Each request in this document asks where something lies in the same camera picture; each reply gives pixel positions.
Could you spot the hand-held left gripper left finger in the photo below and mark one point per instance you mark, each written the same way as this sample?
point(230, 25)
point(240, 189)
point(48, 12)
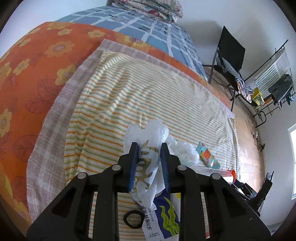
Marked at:
point(134, 166)

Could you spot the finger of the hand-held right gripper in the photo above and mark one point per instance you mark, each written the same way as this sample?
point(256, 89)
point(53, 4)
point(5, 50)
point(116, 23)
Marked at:
point(245, 190)

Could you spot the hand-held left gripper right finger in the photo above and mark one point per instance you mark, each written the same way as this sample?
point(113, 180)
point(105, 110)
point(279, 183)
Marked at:
point(164, 166)

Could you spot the white tissue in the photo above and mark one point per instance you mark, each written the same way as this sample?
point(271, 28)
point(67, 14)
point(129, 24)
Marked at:
point(185, 153)

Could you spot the white printed plastic bag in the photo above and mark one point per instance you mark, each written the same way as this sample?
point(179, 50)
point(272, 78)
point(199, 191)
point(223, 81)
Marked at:
point(149, 139)

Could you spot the clear plastic bottle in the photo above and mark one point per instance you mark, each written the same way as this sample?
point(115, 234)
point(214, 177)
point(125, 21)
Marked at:
point(217, 172)

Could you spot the colourful snack packet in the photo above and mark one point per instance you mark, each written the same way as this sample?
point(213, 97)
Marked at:
point(208, 157)

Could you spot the blue green soup packet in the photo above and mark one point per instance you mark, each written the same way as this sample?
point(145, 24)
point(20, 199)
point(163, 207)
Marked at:
point(165, 215)

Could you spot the window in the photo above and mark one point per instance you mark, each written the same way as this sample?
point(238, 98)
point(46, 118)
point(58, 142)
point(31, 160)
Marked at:
point(292, 162)

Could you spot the striped towel blanket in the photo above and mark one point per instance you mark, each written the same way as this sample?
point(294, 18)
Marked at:
point(138, 92)

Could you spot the yellow box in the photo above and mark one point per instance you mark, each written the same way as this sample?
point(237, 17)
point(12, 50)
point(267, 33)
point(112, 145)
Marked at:
point(257, 97)

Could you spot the dark hanging clothing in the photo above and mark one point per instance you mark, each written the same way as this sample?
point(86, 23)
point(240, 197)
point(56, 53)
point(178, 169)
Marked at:
point(282, 87)

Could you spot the black metal drying rack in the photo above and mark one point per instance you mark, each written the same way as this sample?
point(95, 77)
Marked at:
point(275, 85)

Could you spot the striped cloth on chair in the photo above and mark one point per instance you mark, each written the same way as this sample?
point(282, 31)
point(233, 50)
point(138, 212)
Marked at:
point(238, 77)

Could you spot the white striped hanging cloth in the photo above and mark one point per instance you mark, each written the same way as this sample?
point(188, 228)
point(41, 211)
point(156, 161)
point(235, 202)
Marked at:
point(272, 71)

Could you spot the orange floral bedsheet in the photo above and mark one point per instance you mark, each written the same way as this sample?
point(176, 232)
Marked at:
point(34, 81)

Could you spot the black folding chair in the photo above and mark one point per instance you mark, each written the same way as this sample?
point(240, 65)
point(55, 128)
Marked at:
point(231, 51)

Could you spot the blue plaid bedsheet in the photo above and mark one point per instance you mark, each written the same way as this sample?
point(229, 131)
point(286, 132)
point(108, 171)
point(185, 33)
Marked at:
point(150, 25)

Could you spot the folded floral quilt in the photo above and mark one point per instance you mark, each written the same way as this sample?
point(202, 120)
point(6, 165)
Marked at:
point(152, 8)

